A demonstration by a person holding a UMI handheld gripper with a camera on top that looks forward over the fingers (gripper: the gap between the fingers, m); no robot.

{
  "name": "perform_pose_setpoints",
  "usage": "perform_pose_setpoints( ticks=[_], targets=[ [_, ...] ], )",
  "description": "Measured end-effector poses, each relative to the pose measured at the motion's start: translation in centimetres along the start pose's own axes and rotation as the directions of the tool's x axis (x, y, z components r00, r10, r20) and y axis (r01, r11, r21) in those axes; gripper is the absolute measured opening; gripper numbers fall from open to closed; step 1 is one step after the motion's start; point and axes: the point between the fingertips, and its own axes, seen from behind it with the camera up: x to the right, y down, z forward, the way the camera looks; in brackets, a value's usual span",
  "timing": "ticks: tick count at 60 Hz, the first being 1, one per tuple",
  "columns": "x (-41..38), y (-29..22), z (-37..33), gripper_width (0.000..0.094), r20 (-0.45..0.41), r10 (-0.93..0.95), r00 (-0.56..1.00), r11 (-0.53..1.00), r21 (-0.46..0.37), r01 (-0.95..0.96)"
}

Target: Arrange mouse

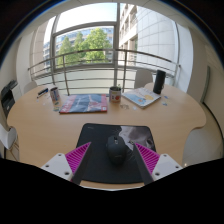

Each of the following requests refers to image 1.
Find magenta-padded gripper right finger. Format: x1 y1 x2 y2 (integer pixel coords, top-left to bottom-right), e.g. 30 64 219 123
132 142 184 186

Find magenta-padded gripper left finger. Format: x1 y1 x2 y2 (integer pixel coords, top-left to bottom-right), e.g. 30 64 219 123
40 141 94 186

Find black computer mouse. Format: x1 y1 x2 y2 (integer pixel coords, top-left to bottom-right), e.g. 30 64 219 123
105 134 128 166

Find black printed mouse pad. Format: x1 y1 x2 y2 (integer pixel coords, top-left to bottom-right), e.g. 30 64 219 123
73 122 157 185

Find white chair with wooden legs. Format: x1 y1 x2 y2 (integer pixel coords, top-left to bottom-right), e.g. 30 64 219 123
0 123 18 151

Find red-edged magazine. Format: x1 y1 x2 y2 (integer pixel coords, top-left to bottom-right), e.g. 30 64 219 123
58 93 109 115

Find printed drink can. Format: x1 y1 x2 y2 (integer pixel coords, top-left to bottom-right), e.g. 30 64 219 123
49 86 61 107

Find open light booklet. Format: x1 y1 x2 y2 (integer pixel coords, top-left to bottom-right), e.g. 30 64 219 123
121 87 162 110

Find small blue stapler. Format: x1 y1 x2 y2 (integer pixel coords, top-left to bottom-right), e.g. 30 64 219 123
36 87 50 99

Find black cylindrical speaker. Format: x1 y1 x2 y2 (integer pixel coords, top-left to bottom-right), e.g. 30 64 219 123
152 69 167 95

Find black office printer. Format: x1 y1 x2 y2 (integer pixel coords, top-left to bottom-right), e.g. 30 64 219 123
0 79 19 119

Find metal balcony railing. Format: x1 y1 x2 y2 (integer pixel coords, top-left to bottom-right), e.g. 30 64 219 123
27 48 182 96

